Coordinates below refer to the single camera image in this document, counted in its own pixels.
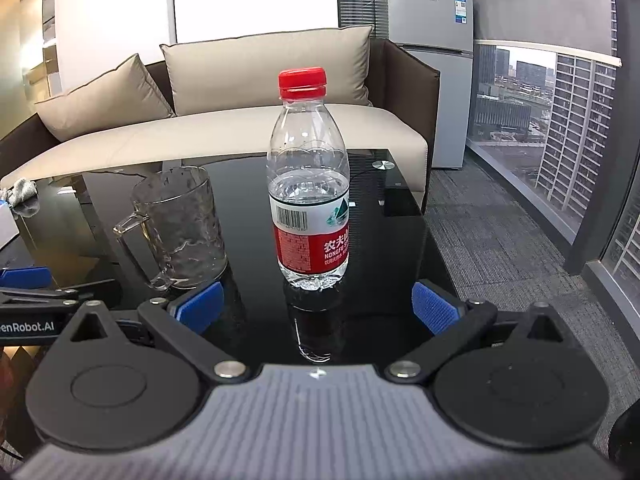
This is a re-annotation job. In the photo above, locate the grey roller blind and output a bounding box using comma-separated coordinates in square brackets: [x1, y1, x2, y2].
[460, 0, 622, 63]

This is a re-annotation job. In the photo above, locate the red bottle cap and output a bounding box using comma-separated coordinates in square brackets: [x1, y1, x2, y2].
[278, 67, 328, 92]

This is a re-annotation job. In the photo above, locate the silver refrigerator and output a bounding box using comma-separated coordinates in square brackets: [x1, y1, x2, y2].
[375, 0, 475, 170]

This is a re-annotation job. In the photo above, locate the white tissue box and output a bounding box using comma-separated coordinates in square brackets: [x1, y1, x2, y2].
[0, 199, 20, 251]

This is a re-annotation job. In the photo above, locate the beige sofa cushion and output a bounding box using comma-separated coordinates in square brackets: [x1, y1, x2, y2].
[35, 53, 176, 143]
[160, 25, 375, 117]

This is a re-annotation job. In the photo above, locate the clear glass mug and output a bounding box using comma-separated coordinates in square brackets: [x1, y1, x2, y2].
[112, 166, 228, 291]

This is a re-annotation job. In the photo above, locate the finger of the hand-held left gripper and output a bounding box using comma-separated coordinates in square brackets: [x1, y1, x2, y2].
[0, 266, 123, 308]

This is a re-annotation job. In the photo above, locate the grey cloth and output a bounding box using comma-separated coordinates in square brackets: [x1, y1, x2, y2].
[0, 177, 41, 218]

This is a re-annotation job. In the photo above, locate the beige and brown sofa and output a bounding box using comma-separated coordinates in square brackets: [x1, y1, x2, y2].
[0, 37, 442, 216]

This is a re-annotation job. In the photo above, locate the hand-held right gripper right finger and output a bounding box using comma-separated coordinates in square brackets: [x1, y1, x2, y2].
[384, 281, 573, 386]

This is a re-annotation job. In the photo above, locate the grey venetian blind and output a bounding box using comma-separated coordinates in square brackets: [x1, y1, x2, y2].
[337, 0, 391, 41]

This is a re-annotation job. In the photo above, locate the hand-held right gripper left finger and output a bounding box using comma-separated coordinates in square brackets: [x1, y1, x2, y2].
[67, 281, 251, 386]

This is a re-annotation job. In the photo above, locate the clear plastic water bottle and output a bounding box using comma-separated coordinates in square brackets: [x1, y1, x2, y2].
[266, 87, 351, 291]

